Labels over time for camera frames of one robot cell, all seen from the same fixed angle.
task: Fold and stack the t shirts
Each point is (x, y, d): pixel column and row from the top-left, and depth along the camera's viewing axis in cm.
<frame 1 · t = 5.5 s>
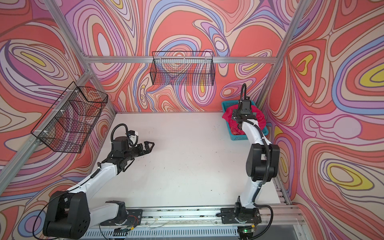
left hand: (150, 144, 86), fingers open
right hand: (245, 116, 94), fingers open
magenta t shirt: (235, 129, 101), point 9 cm above the table

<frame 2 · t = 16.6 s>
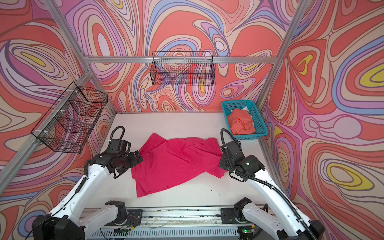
left hand: (139, 160, 81), fingers open
right hand: (226, 166, 75), fingers closed
magenta t shirt: (166, 163, 91), point 3 cm above the table
coral red t shirt: (241, 122, 106), point 8 cm above the table

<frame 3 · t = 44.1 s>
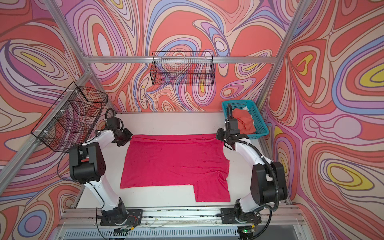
left hand: (133, 134, 99), fingers closed
right hand: (220, 136, 91), fingers closed
magenta t shirt: (186, 159, 97), on the table
the other named things where they were.

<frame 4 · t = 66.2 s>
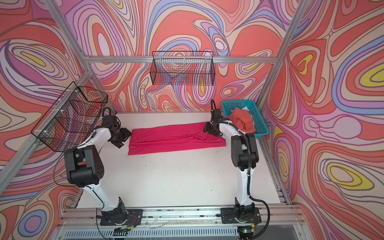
left hand: (130, 135, 96), fingers open
right hand: (208, 133, 102), fingers open
magenta t shirt: (173, 138, 104), point 2 cm above the table
the other named things where they were.

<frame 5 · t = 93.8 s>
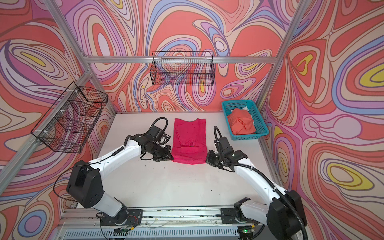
left hand: (176, 156, 82), fingers closed
right hand: (207, 162, 81), fingers closed
